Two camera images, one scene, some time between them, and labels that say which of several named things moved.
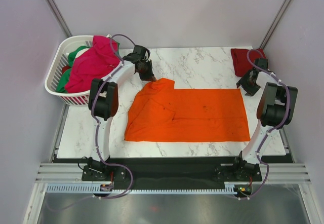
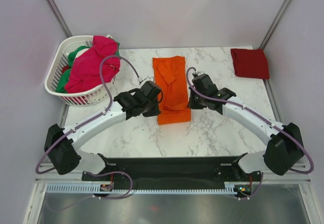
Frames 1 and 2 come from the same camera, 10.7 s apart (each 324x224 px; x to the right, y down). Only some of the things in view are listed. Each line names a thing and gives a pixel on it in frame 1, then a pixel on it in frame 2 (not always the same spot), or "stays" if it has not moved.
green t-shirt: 62,81 stays
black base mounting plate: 173,171 stays
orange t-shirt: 159,112 → 170,79
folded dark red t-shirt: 241,64 stays
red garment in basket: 65,68 stays
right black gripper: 242,82 → 192,104
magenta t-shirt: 92,63 stays
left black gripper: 150,76 → 156,112
